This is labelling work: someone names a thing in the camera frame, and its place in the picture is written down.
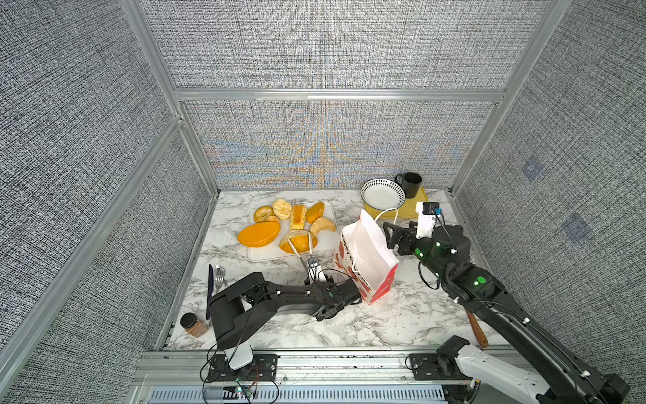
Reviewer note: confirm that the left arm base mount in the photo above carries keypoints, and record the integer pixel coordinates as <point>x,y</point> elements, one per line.
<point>261,368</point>

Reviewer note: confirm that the large orange oval bread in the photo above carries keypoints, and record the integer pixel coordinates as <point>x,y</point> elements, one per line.
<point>259,235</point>

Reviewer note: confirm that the aluminium front rail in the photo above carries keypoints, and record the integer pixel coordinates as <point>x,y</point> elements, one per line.
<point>362,375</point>

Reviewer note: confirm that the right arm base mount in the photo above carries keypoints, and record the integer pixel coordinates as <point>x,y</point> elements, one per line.
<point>434,367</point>

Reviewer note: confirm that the white rectangular tray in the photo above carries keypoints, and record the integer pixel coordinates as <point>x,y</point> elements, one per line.
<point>326,241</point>

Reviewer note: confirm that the black rimmed white bowl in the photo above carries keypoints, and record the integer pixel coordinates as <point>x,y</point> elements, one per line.
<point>382,194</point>

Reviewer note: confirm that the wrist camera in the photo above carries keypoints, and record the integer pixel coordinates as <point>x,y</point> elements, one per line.
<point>428,213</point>
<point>314,270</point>

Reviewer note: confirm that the wooden spatula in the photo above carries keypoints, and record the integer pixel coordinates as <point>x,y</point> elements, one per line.
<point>479,334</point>

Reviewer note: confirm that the aluminium cage frame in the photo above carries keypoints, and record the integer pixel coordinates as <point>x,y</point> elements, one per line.
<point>87,110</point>

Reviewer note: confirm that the brown spice jar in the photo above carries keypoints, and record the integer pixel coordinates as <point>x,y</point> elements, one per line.
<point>193,325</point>

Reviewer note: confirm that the crescent croissant bread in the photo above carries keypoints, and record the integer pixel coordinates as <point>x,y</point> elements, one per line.
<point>322,224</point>

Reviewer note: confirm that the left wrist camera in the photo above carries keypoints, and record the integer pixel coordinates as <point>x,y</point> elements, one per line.
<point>314,270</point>

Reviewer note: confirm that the yellow cutting board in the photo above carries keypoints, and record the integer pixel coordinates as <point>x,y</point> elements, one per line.
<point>407,211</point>

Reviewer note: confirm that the white and red paper bag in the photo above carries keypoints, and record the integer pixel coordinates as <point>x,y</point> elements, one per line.
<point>363,255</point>

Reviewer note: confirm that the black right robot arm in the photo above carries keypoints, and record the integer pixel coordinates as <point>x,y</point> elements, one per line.
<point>558,375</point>

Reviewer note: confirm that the silver fork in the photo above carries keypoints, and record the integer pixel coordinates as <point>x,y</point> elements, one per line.
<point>219,278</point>

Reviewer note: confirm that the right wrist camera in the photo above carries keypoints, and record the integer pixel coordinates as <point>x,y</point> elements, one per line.
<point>428,213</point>

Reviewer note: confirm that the pale knotted bun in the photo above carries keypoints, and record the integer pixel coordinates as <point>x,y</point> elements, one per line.
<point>282,209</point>

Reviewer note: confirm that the ridged yellow pastry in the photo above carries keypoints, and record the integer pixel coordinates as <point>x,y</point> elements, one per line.
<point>298,218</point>

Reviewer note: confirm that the golden round scored bread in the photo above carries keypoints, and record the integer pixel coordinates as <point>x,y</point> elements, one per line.
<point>298,241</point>

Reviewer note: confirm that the black mug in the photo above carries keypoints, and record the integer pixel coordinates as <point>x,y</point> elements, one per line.
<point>410,183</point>

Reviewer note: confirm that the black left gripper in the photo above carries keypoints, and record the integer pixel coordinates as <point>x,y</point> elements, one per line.
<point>330,285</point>

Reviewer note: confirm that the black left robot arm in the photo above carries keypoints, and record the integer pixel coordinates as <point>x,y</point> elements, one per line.
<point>242,309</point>

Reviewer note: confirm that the dark blue handled knife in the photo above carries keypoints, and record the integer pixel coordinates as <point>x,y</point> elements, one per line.
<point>210,288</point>

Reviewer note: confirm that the small round bun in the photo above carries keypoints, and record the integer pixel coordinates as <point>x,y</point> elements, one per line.
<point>264,214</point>

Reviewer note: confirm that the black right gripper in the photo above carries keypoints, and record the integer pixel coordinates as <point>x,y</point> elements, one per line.
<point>399,241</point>

